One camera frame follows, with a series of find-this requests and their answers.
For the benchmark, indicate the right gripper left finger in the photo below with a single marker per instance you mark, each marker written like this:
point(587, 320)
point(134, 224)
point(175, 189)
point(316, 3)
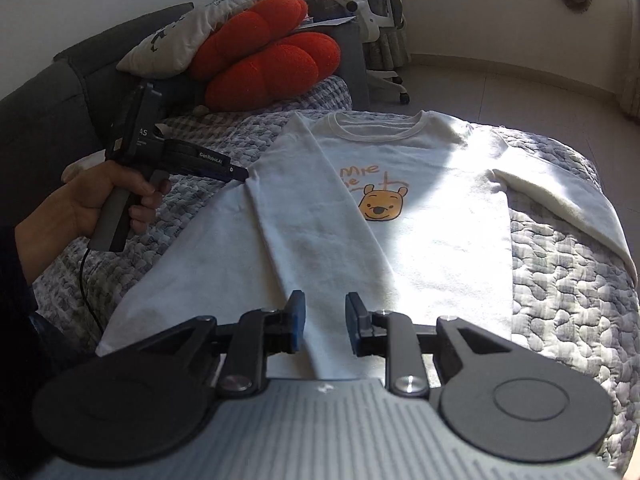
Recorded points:
point(146, 400)

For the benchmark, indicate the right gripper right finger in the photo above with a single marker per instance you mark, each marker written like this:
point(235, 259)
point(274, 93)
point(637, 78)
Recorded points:
point(504, 400)

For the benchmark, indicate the white Winnie the Pooh sweatshirt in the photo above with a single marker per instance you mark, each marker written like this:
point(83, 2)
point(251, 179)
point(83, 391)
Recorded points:
point(409, 213)

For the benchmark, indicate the white paper on sofa arm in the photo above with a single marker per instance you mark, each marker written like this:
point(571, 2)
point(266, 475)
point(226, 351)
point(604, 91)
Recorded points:
point(333, 22)

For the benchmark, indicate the person's left hand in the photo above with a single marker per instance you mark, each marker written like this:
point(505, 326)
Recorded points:
point(73, 210)

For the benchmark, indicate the white printed pillow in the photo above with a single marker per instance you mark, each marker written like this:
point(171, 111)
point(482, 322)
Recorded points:
point(169, 51)

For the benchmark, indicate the red flower-shaped plush cushion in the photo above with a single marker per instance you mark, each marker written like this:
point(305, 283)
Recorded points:
point(260, 57)

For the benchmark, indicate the white office chair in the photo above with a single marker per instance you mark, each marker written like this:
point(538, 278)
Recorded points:
point(372, 30)

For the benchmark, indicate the beige patterned curtain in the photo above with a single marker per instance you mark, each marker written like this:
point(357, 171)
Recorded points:
point(628, 96)

